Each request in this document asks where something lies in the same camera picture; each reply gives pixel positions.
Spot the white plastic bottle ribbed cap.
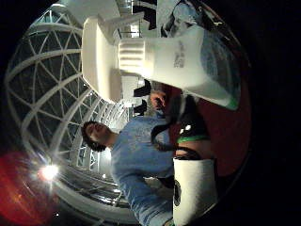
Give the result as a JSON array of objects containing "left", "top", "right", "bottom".
[{"left": 118, "top": 24, "right": 243, "bottom": 111}]

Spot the the person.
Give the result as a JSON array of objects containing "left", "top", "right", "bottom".
[{"left": 80, "top": 115, "right": 177, "bottom": 226}]

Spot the white paper cup dark logo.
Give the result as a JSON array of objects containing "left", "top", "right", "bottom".
[{"left": 171, "top": 156, "right": 219, "bottom": 226}]

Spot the bright round lamp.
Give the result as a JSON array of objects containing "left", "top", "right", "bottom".
[{"left": 38, "top": 163, "right": 60, "bottom": 183}]

